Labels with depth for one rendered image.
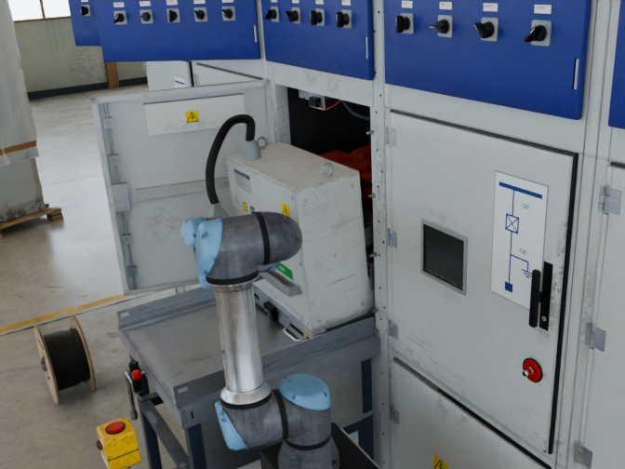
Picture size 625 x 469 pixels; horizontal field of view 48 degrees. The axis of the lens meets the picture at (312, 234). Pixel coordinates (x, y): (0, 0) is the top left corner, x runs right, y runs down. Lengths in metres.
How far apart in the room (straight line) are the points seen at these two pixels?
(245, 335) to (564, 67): 0.85
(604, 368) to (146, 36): 1.94
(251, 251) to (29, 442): 2.26
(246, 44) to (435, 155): 1.02
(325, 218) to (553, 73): 0.86
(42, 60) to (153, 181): 10.65
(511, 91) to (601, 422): 0.73
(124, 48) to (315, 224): 1.12
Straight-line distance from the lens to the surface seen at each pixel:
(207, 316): 2.50
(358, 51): 2.01
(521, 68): 1.55
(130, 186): 2.59
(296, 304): 2.24
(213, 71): 2.97
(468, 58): 1.66
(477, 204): 1.71
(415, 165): 1.87
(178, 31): 2.68
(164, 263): 2.70
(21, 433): 3.64
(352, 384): 2.33
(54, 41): 13.19
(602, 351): 1.58
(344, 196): 2.09
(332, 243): 2.12
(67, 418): 3.64
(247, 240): 1.47
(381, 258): 2.14
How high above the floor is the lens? 1.97
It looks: 21 degrees down
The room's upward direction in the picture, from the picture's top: 3 degrees counter-clockwise
